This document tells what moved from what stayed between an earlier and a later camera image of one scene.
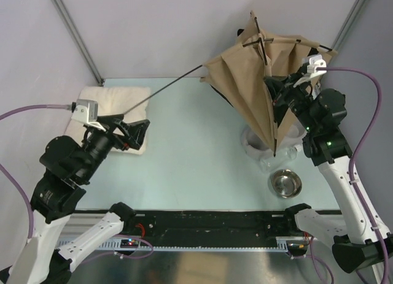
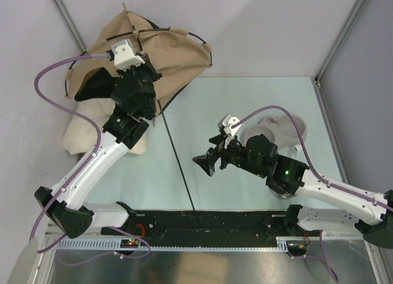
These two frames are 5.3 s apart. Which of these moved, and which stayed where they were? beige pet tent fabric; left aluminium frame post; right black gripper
Moved: beige pet tent fabric; right black gripper
Stayed: left aluminium frame post
